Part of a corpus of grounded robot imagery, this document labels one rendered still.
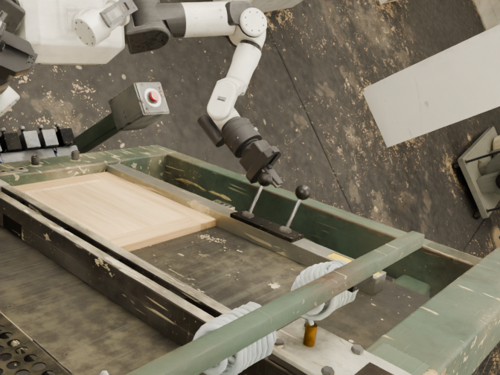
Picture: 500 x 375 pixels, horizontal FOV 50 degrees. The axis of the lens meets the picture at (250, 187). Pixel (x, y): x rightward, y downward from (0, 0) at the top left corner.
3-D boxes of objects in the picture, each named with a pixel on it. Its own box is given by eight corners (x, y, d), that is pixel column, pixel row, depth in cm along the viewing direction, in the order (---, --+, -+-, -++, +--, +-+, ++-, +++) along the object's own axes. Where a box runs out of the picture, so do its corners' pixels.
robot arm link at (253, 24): (245, 10, 159) (172, 12, 151) (263, -8, 147) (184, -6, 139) (252, 48, 160) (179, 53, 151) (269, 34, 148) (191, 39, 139)
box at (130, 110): (133, 100, 204) (161, 81, 192) (142, 130, 203) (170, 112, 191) (106, 101, 195) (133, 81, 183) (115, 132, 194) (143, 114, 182)
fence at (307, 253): (119, 175, 174) (120, 163, 173) (383, 289, 117) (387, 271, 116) (106, 177, 171) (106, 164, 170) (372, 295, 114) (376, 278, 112)
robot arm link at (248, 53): (240, 91, 157) (263, 34, 160) (254, 84, 147) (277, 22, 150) (208, 75, 153) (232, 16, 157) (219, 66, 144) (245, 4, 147)
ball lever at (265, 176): (244, 219, 139) (265, 172, 141) (255, 224, 137) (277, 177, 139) (236, 215, 136) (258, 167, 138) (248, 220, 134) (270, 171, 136)
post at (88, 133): (41, 167, 251) (129, 108, 201) (45, 179, 251) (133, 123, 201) (29, 169, 247) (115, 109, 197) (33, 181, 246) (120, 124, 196)
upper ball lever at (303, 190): (280, 235, 132) (303, 185, 134) (293, 239, 130) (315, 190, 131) (273, 231, 129) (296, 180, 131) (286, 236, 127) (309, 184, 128)
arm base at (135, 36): (106, 9, 146) (114, -22, 137) (151, 11, 152) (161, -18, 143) (117, 55, 141) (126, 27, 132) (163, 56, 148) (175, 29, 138)
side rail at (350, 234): (176, 181, 195) (178, 152, 192) (484, 304, 129) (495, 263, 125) (163, 184, 190) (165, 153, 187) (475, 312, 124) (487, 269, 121)
